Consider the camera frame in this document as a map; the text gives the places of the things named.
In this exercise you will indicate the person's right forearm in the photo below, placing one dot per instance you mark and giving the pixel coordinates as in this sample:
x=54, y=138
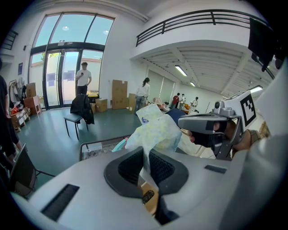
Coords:
x=254, y=137

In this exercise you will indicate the black balcony railing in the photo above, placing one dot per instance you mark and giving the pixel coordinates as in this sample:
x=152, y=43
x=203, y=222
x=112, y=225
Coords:
x=212, y=19

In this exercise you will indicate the pale plastic bag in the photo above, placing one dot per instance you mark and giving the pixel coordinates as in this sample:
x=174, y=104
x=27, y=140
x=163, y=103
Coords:
x=155, y=128

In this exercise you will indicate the blue plastic chair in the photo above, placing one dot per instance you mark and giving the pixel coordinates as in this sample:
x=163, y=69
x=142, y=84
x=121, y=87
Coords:
x=174, y=115

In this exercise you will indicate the narrow cardboard box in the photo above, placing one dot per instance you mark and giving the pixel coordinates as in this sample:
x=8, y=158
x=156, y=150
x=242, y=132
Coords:
x=132, y=102

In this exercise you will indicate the medium cardboard box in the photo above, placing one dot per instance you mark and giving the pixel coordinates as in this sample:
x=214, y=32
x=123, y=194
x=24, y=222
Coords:
x=101, y=105

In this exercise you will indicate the person's right hand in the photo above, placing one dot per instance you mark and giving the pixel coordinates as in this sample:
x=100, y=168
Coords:
x=231, y=134

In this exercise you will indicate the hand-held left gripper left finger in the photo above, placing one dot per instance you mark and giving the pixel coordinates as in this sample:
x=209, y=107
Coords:
x=90, y=191

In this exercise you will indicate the wooden tray box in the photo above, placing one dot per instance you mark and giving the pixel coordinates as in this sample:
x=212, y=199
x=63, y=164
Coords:
x=151, y=207

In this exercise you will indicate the small cardboard box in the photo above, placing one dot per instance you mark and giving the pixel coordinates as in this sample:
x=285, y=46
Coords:
x=93, y=107

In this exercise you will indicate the teal spray bottle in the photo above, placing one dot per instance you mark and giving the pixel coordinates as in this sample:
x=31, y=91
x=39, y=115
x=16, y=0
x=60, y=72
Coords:
x=119, y=146

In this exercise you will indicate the glass entrance doors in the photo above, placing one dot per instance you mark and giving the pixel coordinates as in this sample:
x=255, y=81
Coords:
x=54, y=74

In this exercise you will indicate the glass-top rattan table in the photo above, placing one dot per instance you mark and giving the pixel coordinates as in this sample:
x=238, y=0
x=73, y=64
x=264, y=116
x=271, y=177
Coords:
x=94, y=152

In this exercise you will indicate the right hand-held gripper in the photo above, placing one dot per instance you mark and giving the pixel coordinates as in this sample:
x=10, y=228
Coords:
x=245, y=107

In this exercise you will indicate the blue-seat black-leg chair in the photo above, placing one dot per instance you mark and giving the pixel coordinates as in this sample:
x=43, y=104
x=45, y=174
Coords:
x=72, y=119

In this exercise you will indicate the black jacket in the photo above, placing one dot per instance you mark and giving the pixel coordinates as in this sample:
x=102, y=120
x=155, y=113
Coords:
x=82, y=107

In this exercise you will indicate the tall cardboard box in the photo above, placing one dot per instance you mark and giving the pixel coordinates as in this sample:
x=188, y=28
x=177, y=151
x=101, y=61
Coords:
x=119, y=94

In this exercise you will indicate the black mesh chair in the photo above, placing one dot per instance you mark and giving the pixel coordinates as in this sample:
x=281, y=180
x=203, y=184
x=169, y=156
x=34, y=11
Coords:
x=22, y=173

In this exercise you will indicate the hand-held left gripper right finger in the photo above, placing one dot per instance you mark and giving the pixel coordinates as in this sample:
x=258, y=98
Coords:
x=198, y=191

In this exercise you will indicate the long ceiling light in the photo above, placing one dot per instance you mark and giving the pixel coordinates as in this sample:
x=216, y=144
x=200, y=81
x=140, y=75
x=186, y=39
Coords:
x=181, y=70
x=256, y=89
x=192, y=84

